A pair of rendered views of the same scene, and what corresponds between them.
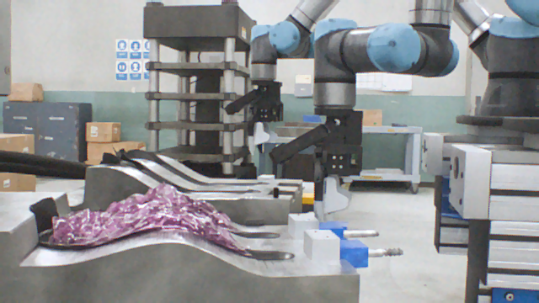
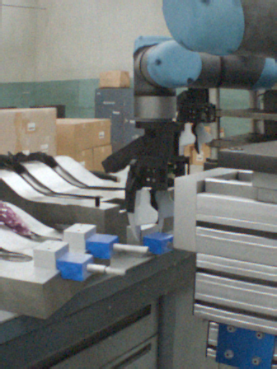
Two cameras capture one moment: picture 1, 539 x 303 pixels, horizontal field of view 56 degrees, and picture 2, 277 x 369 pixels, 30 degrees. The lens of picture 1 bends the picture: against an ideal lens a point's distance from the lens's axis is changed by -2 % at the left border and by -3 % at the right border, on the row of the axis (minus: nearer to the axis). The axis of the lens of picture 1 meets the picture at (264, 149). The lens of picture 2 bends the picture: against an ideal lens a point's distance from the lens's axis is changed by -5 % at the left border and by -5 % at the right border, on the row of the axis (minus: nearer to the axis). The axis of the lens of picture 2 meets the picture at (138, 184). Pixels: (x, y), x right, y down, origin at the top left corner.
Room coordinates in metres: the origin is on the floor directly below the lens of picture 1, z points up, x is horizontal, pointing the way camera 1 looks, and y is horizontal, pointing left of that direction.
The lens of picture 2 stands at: (0.05, -0.51, 1.10)
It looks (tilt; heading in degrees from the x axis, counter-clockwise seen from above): 10 degrees down; 26
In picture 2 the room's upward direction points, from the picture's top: straight up
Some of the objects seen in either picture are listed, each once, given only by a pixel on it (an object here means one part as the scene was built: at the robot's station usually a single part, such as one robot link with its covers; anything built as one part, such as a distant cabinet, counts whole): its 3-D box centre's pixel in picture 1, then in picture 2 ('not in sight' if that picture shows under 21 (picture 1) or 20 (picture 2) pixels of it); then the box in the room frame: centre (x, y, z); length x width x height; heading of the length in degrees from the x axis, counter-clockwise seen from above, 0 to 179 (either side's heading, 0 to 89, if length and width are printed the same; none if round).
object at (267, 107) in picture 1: (265, 102); (196, 103); (1.48, 0.00, 1.06); 0.09 x 0.08 x 0.12; 73
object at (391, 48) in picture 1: (386, 50); (180, 64); (0.85, -0.20, 1.14); 0.11 x 0.11 x 0.08; 37
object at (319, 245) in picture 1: (355, 253); (82, 267); (0.67, -0.12, 0.86); 0.13 x 0.05 x 0.05; 98
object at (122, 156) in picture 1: (179, 171); (54, 174); (1.03, 0.17, 0.92); 0.35 x 0.16 x 0.09; 81
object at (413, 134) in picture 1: (376, 156); not in sight; (6.80, -1.47, 0.47); 1.10 x 0.52 x 0.94; 89
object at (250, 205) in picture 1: (173, 194); (53, 193); (1.04, 0.18, 0.87); 0.50 x 0.26 x 0.14; 81
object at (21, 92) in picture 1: (25, 92); (115, 79); (7.63, 3.57, 1.26); 0.42 x 0.33 x 0.29; 82
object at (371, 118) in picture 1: (364, 120); not in sight; (6.84, -1.31, 0.94); 0.41 x 0.33 x 0.29; 89
